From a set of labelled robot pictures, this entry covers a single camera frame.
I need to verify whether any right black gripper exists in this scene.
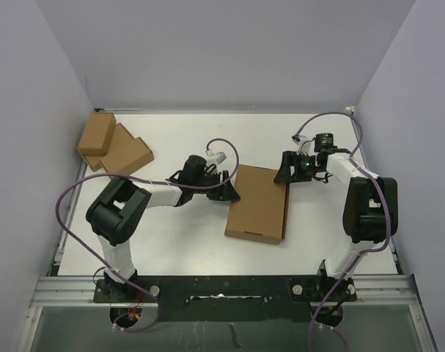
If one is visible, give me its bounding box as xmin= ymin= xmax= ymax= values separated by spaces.
xmin=273 ymin=151 xmax=322 ymax=184

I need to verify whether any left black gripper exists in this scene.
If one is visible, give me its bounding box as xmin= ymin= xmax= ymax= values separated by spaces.
xmin=192 ymin=169 xmax=239 ymax=201

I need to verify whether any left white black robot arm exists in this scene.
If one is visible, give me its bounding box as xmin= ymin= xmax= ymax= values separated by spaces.
xmin=86 ymin=151 xmax=240 ymax=301

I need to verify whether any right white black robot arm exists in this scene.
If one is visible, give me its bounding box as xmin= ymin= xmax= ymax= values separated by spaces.
xmin=273 ymin=133 xmax=398 ymax=300

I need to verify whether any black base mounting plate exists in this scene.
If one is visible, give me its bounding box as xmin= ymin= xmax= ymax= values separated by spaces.
xmin=93 ymin=274 xmax=357 ymax=327

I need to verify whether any flat cardboard piece underneath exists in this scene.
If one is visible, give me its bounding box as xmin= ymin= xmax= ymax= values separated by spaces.
xmin=81 ymin=122 xmax=135 ymax=172

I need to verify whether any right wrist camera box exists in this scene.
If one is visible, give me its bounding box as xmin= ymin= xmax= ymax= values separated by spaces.
xmin=292 ymin=135 xmax=315 ymax=155

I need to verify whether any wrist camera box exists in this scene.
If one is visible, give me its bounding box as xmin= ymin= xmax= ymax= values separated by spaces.
xmin=292 ymin=135 xmax=315 ymax=155
xmin=206 ymin=149 xmax=227 ymax=166

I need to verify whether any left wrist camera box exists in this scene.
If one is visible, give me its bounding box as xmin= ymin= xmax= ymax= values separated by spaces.
xmin=206 ymin=149 xmax=227 ymax=166

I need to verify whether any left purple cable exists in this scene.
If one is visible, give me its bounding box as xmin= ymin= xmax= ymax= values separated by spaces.
xmin=56 ymin=138 xmax=240 ymax=333

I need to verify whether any aluminium frame rail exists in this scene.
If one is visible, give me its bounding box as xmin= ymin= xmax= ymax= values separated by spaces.
xmin=30 ymin=276 xmax=95 ymax=307

